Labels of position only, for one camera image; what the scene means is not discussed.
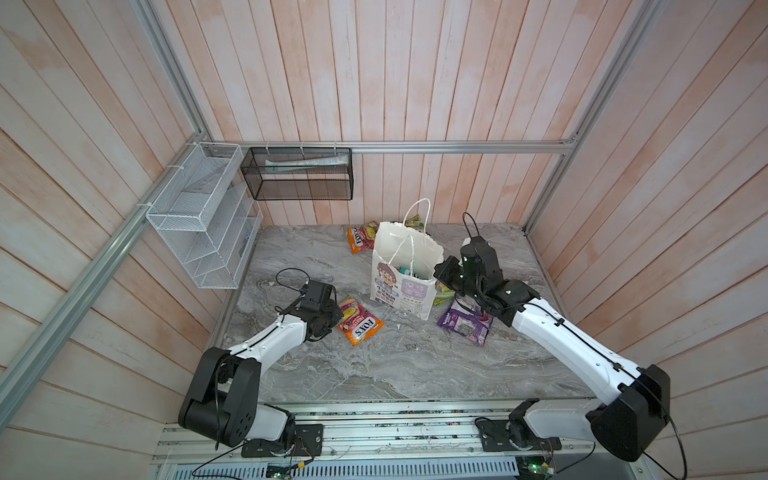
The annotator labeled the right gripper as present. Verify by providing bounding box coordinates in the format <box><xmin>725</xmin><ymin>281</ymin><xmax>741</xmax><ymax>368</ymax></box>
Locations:
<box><xmin>433</xmin><ymin>256</ymin><xmax>482</xmax><ymax>304</ymax></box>

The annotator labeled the orange Fox's candy bag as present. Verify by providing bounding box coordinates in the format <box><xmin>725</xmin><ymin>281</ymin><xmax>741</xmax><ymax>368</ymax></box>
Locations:
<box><xmin>337</xmin><ymin>297</ymin><xmax>384</xmax><ymax>346</ymax></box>

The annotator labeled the purple Fox's berries bag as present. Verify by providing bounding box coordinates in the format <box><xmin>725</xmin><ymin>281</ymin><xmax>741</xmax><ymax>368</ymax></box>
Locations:
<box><xmin>437</xmin><ymin>298</ymin><xmax>494</xmax><ymax>347</ymax></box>

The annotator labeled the white paper bag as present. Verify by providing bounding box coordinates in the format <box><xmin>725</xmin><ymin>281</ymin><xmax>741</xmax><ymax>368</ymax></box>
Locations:
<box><xmin>370</xmin><ymin>221</ymin><xmax>444</xmax><ymax>321</ymax></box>

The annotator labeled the green Spring Tea candy bag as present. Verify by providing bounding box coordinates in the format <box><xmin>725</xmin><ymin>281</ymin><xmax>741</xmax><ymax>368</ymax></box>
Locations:
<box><xmin>433</xmin><ymin>281</ymin><xmax>455</xmax><ymax>306</ymax></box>

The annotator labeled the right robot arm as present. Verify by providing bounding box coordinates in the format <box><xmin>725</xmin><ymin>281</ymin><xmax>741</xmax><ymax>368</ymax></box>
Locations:
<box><xmin>434</xmin><ymin>257</ymin><xmax>671</xmax><ymax>462</ymax></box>

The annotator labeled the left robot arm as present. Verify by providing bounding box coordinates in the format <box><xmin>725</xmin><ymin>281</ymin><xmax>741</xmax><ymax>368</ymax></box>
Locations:
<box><xmin>178</xmin><ymin>289</ymin><xmax>342</xmax><ymax>455</ymax></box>

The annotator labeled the small orange candy bag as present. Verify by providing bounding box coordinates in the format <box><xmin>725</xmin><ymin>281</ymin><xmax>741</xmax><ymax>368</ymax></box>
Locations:
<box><xmin>346</xmin><ymin>221</ymin><xmax>379</xmax><ymax>254</ymax></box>

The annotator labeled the green Fox's candy bag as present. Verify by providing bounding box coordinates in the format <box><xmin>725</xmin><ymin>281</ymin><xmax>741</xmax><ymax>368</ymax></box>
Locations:
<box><xmin>404</xmin><ymin>214</ymin><xmax>425</xmax><ymax>233</ymax></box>

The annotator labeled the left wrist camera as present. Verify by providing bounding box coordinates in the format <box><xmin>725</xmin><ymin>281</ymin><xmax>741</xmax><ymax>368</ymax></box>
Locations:
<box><xmin>299</xmin><ymin>280</ymin><xmax>335</xmax><ymax>312</ymax></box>

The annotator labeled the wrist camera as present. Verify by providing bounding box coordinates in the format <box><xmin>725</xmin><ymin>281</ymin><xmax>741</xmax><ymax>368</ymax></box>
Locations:
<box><xmin>299</xmin><ymin>280</ymin><xmax>335</xmax><ymax>312</ymax></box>
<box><xmin>460</xmin><ymin>236</ymin><xmax>503</xmax><ymax>283</ymax></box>

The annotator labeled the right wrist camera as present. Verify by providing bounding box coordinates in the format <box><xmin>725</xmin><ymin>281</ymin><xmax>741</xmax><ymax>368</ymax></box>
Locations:
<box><xmin>460</xmin><ymin>236</ymin><xmax>503</xmax><ymax>283</ymax></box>

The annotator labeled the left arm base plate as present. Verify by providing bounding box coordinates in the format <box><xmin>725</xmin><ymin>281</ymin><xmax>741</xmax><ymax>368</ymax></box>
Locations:
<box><xmin>241</xmin><ymin>423</ymin><xmax>324</xmax><ymax>458</ymax></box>

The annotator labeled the black mesh wall basket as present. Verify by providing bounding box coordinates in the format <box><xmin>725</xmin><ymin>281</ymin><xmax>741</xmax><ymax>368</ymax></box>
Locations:
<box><xmin>240</xmin><ymin>146</ymin><xmax>354</xmax><ymax>201</ymax></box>

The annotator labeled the white wire mesh shelf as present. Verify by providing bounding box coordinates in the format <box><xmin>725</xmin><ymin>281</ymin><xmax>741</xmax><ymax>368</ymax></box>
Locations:
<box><xmin>146</xmin><ymin>142</ymin><xmax>263</xmax><ymax>290</ymax></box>

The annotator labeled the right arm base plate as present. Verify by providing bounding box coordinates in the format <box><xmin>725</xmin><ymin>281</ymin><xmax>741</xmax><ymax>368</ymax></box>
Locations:
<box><xmin>474</xmin><ymin>417</ymin><xmax>562</xmax><ymax>452</ymax></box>

